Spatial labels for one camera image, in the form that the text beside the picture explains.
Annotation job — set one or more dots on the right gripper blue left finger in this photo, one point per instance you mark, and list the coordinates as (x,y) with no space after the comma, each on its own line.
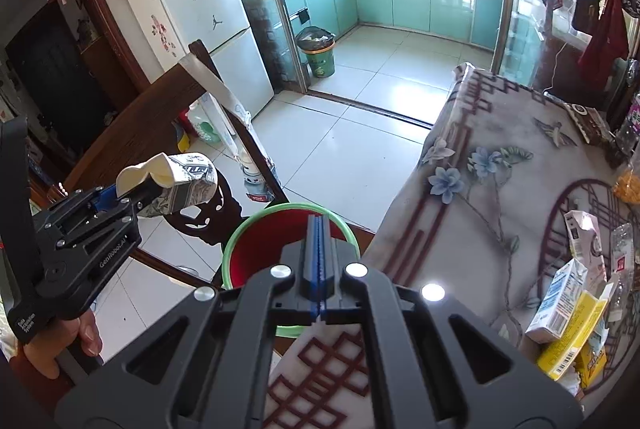
(302,257)

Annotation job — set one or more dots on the pink white carton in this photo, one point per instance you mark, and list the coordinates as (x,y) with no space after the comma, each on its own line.
(585,244)

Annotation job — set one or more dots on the patterned box on table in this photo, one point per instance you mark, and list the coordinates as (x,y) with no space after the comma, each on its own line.
(593,129)

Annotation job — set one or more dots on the black hanging bag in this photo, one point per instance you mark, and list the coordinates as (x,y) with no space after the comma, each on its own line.
(586,16)

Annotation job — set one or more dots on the dark wooden chair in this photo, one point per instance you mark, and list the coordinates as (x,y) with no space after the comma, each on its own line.
(145,129)

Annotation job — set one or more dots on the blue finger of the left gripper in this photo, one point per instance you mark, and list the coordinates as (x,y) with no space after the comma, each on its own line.
(143,200)
(104,199)

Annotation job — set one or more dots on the white blue milk carton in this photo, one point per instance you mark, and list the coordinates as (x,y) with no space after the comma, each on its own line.
(559,303)

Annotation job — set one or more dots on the floral tablecloth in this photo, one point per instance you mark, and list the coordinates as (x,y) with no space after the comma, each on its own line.
(481,216)

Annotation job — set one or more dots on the clear plastic bottle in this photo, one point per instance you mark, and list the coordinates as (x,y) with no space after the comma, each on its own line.
(622,275)

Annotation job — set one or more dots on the yellow carton box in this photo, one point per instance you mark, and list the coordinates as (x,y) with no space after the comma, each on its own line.
(555,360)

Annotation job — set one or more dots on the red bin with green rim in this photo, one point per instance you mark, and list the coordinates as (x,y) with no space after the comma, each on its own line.
(252,266)

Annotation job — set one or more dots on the teal kitchen cabinets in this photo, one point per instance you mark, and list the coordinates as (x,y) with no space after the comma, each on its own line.
(473,22)

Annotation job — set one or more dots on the green kitchen trash bin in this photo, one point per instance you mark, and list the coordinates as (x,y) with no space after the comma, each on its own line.
(317,44)

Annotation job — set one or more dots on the white refrigerator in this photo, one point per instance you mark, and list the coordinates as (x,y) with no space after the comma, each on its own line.
(170,27)

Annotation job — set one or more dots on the crushed grey paper cup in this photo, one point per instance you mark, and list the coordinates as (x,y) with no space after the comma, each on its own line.
(188,179)

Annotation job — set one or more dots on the left hand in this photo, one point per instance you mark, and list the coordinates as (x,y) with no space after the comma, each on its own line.
(43,350)

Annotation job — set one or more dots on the dark red hanging garment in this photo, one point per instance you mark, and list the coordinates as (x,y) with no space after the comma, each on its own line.
(608,43)

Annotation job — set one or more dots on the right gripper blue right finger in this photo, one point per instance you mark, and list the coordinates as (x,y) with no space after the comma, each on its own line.
(334,255)

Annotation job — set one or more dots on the plastic bag with orange snacks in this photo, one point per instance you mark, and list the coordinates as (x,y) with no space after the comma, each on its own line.
(627,185)

